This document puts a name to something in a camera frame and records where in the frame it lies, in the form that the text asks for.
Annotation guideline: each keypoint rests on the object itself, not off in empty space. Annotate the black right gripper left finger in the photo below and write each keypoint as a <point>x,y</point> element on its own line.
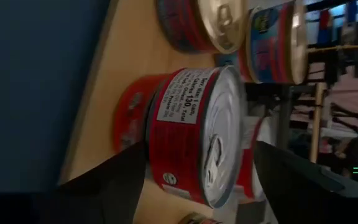
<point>104,193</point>

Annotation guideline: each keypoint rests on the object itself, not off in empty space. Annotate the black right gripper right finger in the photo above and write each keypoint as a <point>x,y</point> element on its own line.
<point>297,193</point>

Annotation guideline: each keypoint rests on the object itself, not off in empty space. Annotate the red tuna can silver lid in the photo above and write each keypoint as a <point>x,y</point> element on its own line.
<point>179,149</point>
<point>129,118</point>
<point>247,161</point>

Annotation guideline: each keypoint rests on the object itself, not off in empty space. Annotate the blue salmon can gold lid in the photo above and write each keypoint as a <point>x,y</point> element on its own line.
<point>266,46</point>
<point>182,28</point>

